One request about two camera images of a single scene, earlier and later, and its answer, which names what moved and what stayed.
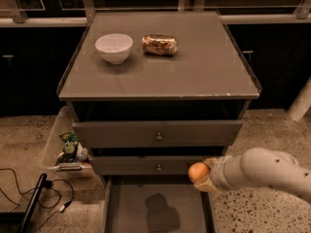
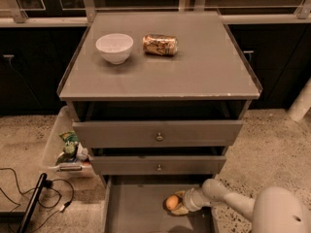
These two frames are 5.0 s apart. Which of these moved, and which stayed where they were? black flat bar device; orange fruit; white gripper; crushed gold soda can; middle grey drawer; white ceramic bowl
Moved: white gripper; orange fruit
Stayed: crushed gold soda can; middle grey drawer; black flat bar device; white ceramic bowl
